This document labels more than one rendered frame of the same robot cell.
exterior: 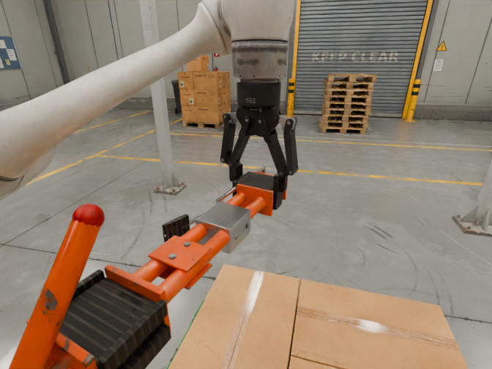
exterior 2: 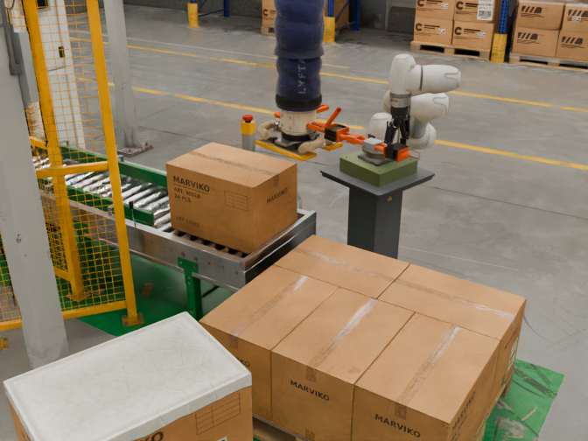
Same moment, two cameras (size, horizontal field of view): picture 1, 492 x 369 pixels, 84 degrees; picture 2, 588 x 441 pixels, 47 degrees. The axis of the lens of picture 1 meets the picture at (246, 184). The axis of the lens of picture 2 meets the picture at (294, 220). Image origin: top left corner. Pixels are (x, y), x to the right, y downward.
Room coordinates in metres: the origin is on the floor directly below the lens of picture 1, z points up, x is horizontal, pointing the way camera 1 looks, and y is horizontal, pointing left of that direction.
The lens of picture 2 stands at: (0.88, -2.80, 2.32)
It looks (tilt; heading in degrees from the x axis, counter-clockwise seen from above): 27 degrees down; 107
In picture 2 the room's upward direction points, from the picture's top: straight up
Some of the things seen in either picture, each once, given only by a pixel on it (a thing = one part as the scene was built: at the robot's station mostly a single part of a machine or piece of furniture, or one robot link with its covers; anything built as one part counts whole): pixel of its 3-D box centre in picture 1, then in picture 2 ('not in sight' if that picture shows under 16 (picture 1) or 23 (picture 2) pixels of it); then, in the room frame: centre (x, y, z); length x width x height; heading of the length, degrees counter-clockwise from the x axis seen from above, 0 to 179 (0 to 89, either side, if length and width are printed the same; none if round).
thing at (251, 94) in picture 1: (258, 108); (398, 115); (0.49, -0.02, 1.43); 0.08 x 0.07 x 0.09; 61
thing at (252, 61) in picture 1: (259, 63); (400, 99); (0.49, -0.02, 1.50); 0.09 x 0.09 x 0.06
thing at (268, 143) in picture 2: not in sight; (284, 145); (-0.08, 0.17, 1.16); 0.34 x 0.10 x 0.05; 152
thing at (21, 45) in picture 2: not in sight; (15, 64); (-1.10, -0.40, 1.62); 0.20 x 0.05 x 0.30; 164
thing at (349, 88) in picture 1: (344, 102); not in sight; (7.08, -2.47, 0.65); 1.29 x 1.10 x 1.31; 168
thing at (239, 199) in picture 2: not in sight; (233, 196); (-0.45, 0.37, 0.75); 0.60 x 0.40 x 0.40; 164
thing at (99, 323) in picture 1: (106, 326); (336, 132); (0.19, 0.13, 1.27); 0.10 x 0.08 x 0.06; 62
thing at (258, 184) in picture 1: (262, 192); (395, 152); (0.49, -0.03, 1.26); 0.08 x 0.07 x 0.05; 152
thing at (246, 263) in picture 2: not in sight; (281, 239); (-0.14, 0.27, 0.58); 0.70 x 0.03 x 0.06; 74
